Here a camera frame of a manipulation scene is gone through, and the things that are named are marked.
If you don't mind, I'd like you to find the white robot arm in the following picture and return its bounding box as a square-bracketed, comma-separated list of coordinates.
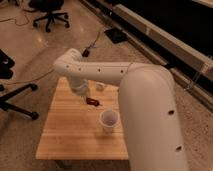
[53, 48, 189, 171]

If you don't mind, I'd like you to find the translucent plastic cup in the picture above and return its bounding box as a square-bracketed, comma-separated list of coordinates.
[99, 109, 119, 133]

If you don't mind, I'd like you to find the black office chair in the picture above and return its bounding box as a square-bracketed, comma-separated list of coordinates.
[29, 0, 70, 32]

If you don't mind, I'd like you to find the dark red pepper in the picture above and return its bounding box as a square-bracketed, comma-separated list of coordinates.
[86, 97, 100, 107]

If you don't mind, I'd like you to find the black chair base left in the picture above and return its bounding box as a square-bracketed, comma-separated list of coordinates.
[0, 49, 40, 121]

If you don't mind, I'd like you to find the floor cable with plug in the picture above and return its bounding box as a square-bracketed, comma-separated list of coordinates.
[0, 29, 104, 85]

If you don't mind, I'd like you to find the wooden table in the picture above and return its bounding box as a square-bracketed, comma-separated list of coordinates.
[36, 77, 128, 160]

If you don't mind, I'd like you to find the long grey rail beam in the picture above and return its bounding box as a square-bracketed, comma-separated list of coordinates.
[80, 0, 213, 112]

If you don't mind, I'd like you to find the black floor plate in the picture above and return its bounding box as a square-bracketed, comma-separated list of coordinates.
[105, 28, 127, 44]

